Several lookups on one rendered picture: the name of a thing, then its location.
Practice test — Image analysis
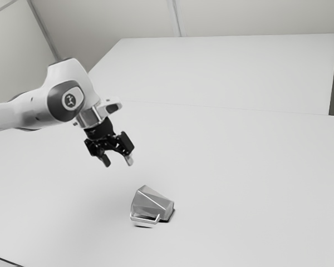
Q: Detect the faceted mug with angular handle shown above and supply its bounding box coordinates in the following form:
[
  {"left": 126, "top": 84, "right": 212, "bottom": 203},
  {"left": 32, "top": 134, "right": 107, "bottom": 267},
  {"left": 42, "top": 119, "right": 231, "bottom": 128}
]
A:
[{"left": 129, "top": 185, "right": 175, "bottom": 224}]

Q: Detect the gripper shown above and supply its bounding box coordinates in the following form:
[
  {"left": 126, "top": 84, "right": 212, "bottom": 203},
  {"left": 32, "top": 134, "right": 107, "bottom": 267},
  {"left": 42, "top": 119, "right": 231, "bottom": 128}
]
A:
[{"left": 82, "top": 117, "right": 135, "bottom": 168}]

